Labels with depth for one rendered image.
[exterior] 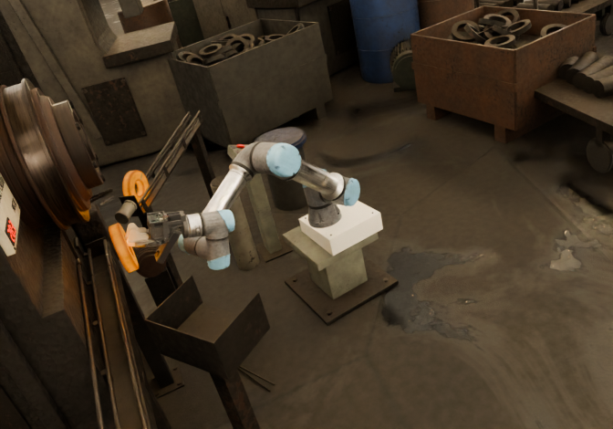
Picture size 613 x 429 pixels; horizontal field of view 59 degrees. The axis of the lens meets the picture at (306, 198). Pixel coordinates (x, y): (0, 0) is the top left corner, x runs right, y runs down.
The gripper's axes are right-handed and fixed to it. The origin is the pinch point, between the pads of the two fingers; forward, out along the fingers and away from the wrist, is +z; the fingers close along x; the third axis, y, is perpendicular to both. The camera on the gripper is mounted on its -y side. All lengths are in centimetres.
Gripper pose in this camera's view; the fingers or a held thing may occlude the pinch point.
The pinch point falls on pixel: (121, 242)
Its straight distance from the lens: 177.4
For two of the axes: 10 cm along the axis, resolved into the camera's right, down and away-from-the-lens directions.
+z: -9.2, 1.3, -3.8
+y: 0.5, -9.0, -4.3
